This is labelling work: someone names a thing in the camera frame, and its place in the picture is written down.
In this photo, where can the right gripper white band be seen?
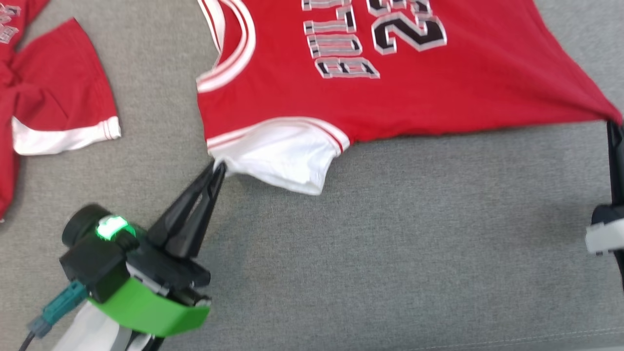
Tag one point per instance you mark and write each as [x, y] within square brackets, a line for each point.
[607, 236]

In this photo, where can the red white basketball shorts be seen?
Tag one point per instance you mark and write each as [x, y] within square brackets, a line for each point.
[58, 78]

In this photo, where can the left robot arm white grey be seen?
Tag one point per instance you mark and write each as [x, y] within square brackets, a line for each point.
[92, 334]

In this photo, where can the grey fabric padded surface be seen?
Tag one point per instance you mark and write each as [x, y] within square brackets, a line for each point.
[390, 253]

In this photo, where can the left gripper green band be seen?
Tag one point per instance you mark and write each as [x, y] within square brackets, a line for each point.
[151, 307]

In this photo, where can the red white basketball jersey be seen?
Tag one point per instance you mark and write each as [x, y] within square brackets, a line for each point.
[438, 92]

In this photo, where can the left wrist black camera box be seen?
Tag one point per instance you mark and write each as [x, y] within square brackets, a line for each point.
[95, 258]

